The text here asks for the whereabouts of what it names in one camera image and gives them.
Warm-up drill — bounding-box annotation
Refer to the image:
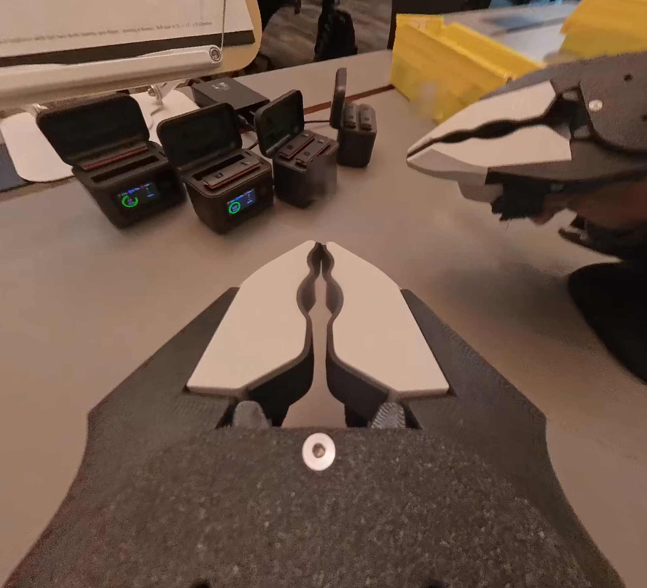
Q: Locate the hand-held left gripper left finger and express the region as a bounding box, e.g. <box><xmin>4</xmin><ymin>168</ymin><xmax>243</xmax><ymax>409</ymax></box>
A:
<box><xmin>186</xmin><ymin>240</ymin><xmax>318</xmax><ymax>426</ymax></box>

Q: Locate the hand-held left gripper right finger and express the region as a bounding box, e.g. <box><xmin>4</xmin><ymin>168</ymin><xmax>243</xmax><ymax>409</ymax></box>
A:
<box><xmin>322</xmin><ymin>241</ymin><xmax>451</xmax><ymax>426</ymax></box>

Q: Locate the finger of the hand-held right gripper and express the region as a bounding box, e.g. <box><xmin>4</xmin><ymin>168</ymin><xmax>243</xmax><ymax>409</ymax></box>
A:
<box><xmin>420</xmin><ymin>80</ymin><xmax>561</xmax><ymax>145</ymax></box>
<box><xmin>406</xmin><ymin>124</ymin><xmax>573</xmax><ymax>204</ymax></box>

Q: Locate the yellow storage bin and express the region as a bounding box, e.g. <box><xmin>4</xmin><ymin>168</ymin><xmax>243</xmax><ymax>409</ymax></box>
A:
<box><xmin>560</xmin><ymin>0</ymin><xmax>647</xmax><ymax>59</ymax></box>
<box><xmin>391</xmin><ymin>14</ymin><xmax>546</xmax><ymax>124</ymax></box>

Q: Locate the black battery charger case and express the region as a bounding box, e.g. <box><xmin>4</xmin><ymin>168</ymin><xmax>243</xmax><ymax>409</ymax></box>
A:
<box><xmin>330</xmin><ymin>67</ymin><xmax>379</xmax><ymax>169</ymax></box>
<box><xmin>156</xmin><ymin>104</ymin><xmax>275</xmax><ymax>236</ymax></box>
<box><xmin>254</xmin><ymin>90</ymin><xmax>340</xmax><ymax>209</ymax></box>
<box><xmin>36</xmin><ymin>94</ymin><xmax>189</xmax><ymax>230</ymax></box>

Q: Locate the person's right hand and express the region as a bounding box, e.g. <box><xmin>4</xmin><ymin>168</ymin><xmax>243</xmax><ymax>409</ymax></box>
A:
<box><xmin>535</xmin><ymin>182</ymin><xmax>647</xmax><ymax>231</ymax></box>

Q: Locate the black backpack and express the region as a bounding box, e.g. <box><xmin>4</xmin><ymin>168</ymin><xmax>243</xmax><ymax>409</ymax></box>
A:
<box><xmin>313</xmin><ymin>9</ymin><xmax>359</xmax><ymax>63</ymax></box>

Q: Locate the black charging hub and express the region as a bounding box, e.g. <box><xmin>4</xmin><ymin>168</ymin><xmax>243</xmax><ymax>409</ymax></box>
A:
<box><xmin>191</xmin><ymin>76</ymin><xmax>270</xmax><ymax>116</ymax></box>

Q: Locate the wooden sign board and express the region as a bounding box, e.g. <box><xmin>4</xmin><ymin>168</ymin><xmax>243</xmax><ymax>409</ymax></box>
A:
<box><xmin>0</xmin><ymin>0</ymin><xmax>264</xmax><ymax>109</ymax></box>

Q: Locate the white clamp bar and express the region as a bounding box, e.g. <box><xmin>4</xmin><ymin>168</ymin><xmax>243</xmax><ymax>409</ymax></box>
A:
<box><xmin>0</xmin><ymin>44</ymin><xmax>226</xmax><ymax>108</ymax></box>

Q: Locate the printed instruction sheet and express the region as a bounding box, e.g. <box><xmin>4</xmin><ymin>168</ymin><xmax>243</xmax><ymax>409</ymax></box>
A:
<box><xmin>0</xmin><ymin>0</ymin><xmax>256</xmax><ymax>61</ymax></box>

